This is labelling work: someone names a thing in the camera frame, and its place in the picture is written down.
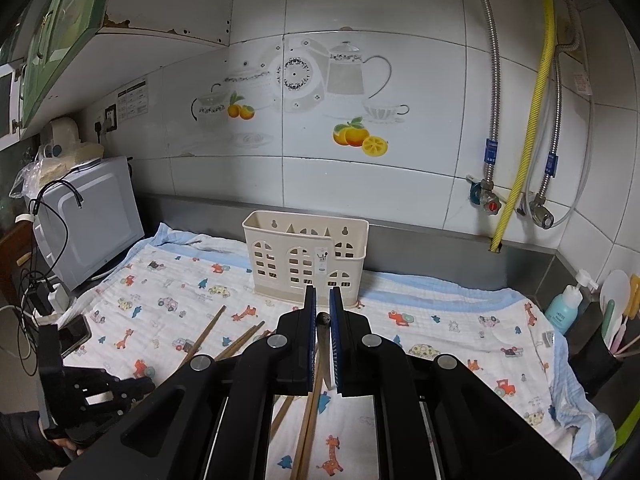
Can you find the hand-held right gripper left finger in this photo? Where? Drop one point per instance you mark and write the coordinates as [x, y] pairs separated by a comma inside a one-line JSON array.
[[311, 322]]

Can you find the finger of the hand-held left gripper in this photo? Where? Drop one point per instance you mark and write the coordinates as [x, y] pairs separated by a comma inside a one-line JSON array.
[[137, 387]]

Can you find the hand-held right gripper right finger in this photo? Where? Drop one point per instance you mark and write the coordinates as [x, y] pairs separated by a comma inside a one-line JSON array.
[[335, 330]]

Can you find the slim grey utensil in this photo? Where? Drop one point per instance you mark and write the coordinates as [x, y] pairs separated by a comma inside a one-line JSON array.
[[325, 355]]

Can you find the cream plastic utensil holder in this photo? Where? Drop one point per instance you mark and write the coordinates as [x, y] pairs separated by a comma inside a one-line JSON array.
[[305, 260]]

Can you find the wooden chopstick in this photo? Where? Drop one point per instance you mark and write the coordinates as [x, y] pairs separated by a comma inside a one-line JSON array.
[[250, 344], [240, 342], [305, 440], [202, 335], [283, 416], [314, 420]]

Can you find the person's left forearm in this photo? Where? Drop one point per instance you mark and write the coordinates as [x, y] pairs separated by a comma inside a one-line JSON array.
[[25, 440]]

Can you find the person's left hand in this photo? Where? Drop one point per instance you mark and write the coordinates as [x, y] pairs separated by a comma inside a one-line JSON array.
[[64, 443]]

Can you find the black smartphone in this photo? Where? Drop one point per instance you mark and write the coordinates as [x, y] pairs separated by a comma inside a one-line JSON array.
[[75, 335]]

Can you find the white charger plug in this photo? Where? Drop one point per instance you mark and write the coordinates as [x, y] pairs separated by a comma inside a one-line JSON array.
[[59, 296]]

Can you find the printed cartoon blanket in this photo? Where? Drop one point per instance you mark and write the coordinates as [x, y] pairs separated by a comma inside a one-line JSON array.
[[450, 320]]

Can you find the white microwave oven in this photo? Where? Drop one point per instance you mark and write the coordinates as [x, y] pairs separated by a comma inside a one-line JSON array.
[[90, 220]]

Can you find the clear plastic bag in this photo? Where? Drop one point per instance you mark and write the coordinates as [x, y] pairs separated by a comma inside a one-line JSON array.
[[27, 177]]

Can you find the blue pump bottle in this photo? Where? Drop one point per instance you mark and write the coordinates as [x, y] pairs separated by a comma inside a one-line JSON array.
[[564, 310]]

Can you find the steel water valve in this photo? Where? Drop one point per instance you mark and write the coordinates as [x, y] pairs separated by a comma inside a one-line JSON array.
[[539, 210]]

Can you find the cream kitchen appliance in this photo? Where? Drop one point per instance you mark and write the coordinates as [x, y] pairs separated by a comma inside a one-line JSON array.
[[67, 142]]

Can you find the black utensil cup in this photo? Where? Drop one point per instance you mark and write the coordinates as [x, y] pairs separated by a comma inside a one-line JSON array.
[[595, 360]]

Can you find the white spatula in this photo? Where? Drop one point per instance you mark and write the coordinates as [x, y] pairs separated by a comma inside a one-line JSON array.
[[614, 295]]

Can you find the yellow kitchen tool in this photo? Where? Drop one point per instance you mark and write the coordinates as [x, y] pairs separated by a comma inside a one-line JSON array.
[[635, 295]]

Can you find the green dish rack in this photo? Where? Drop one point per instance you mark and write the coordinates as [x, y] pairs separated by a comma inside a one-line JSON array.
[[627, 435]]

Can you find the paper tag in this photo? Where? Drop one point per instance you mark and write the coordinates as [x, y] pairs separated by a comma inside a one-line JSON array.
[[582, 83]]

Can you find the wall power socket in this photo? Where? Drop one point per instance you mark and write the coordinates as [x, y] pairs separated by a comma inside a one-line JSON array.
[[107, 118]]

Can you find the wall label sticker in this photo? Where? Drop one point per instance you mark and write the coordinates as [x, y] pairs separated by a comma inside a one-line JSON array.
[[133, 98]]

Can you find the green wall cabinet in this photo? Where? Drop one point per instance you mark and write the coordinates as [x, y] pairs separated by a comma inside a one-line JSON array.
[[55, 25]]

